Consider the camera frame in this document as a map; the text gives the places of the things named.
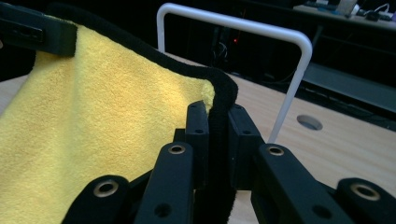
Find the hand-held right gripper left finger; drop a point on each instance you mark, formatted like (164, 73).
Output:
(197, 140)

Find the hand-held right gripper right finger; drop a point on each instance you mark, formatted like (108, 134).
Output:
(243, 149)

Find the yellow towel with black trim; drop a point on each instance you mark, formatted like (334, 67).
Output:
(93, 118)

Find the white metal towel rack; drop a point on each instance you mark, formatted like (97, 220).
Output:
(236, 24)

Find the grey metal shelf bar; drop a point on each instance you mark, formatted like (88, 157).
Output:
(351, 85)

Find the grey background desk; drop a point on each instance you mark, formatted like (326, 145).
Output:
(339, 19)

